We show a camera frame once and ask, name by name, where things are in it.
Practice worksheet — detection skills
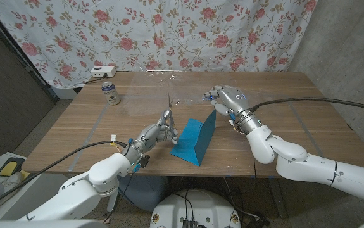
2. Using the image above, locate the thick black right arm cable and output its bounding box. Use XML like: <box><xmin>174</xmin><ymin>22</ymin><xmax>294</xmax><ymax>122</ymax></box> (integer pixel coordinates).
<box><xmin>249</xmin><ymin>97</ymin><xmax>364</xmax><ymax>114</ymax></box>

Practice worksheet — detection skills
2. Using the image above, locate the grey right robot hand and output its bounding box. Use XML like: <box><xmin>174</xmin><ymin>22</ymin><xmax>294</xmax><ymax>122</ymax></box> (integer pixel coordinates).
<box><xmin>202</xmin><ymin>85</ymin><xmax>271</xmax><ymax>136</ymax></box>

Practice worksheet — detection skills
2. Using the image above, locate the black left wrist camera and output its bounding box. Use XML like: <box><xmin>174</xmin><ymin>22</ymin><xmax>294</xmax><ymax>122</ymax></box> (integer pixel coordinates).
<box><xmin>139</xmin><ymin>154</ymin><xmax>151</xmax><ymax>168</ymax></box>

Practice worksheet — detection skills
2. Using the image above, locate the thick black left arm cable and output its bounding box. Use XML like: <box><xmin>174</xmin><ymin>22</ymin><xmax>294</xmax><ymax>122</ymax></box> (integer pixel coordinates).
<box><xmin>0</xmin><ymin>141</ymin><xmax>128</xmax><ymax>213</ymax></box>

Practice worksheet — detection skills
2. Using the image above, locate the blue folded paper card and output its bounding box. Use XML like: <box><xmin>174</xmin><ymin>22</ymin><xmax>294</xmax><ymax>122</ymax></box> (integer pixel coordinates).
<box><xmin>170</xmin><ymin>109</ymin><xmax>217</xmax><ymax>167</ymax></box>

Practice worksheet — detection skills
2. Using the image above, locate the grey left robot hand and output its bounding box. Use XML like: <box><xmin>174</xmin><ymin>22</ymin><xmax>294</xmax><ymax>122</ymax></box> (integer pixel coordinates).
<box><xmin>123</xmin><ymin>109</ymin><xmax>179</xmax><ymax>165</ymax></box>

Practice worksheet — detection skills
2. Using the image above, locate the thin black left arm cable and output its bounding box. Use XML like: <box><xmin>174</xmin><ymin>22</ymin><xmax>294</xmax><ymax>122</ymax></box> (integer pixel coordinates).
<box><xmin>104</xmin><ymin>170</ymin><xmax>135</xmax><ymax>224</ymax></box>

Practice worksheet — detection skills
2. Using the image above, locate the black torso cable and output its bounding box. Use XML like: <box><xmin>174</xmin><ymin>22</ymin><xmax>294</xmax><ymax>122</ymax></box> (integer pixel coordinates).
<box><xmin>172</xmin><ymin>189</ymin><xmax>195</xmax><ymax>221</ymax></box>

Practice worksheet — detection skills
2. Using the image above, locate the black door frame strip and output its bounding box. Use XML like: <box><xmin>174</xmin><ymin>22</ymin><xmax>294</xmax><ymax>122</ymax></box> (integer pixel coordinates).
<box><xmin>0</xmin><ymin>4</ymin><xmax>59</xmax><ymax>103</ymax></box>

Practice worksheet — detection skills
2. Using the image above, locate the white shoe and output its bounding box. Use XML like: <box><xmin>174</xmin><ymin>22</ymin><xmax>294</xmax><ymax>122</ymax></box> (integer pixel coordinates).
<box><xmin>0</xmin><ymin>172</ymin><xmax>23</xmax><ymax>197</ymax></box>

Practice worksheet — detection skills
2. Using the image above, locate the grey stool with white legs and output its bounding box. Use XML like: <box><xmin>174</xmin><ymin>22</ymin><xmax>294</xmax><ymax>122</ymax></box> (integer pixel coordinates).
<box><xmin>106</xmin><ymin>175</ymin><xmax>170</xmax><ymax>213</ymax></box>

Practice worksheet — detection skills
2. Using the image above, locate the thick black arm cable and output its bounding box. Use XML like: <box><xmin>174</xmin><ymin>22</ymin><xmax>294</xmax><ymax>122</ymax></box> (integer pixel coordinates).
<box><xmin>0</xmin><ymin>141</ymin><xmax>128</xmax><ymax>213</ymax></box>
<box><xmin>249</xmin><ymin>97</ymin><xmax>364</xmax><ymax>114</ymax></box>

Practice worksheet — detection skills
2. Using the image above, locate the white power strip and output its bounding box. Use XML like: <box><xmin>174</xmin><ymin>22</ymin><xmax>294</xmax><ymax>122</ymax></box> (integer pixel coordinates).
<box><xmin>90</xmin><ymin>66</ymin><xmax>117</xmax><ymax>79</ymax></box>

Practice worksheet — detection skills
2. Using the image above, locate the white robot torso base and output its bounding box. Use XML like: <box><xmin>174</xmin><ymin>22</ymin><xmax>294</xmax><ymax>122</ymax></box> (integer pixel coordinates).
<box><xmin>149</xmin><ymin>189</ymin><xmax>242</xmax><ymax>228</ymax></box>

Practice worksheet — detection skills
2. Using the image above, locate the black power adapter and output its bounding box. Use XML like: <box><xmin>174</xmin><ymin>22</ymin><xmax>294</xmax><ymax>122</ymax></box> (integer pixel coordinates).
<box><xmin>246</xmin><ymin>212</ymin><xmax>271</xmax><ymax>228</ymax></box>

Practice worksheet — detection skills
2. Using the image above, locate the grey table leg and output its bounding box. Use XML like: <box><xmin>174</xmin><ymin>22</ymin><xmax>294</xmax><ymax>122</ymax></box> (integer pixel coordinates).
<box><xmin>268</xmin><ymin>179</ymin><xmax>289</xmax><ymax>219</ymax></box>

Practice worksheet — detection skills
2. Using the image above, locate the black power strip cord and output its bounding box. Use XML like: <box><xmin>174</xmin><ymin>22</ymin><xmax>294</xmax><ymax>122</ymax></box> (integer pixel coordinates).
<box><xmin>83</xmin><ymin>73</ymin><xmax>108</xmax><ymax>86</ymax></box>

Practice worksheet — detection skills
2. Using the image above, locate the white floor platform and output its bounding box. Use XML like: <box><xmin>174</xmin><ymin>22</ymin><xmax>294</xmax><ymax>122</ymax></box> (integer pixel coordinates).
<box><xmin>0</xmin><ymin>151</ymin><xmax>70</xmax><ymax>222</ymax></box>

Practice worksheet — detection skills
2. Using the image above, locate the floral rose backdrop cloth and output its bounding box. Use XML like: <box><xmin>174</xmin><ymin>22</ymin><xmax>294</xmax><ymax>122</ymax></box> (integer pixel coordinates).
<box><xmin>0</xmin><ymin>0</ymin><xmax>318</xmax><ymax>89</ymax></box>

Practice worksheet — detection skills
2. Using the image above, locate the yellow black foot pedal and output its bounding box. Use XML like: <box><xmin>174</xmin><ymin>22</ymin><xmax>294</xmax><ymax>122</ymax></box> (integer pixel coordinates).
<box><xmin>0</xmin><ymin>157</ymin><xmax>30</xmax><ymax>180</ymax></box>

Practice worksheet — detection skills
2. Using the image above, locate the silver beverage can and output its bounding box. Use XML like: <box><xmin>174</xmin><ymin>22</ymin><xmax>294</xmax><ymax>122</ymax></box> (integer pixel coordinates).
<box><xmin>101</xmin><ymin>81</ymin><xmax>122</xmax><ymax>106</ymax></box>

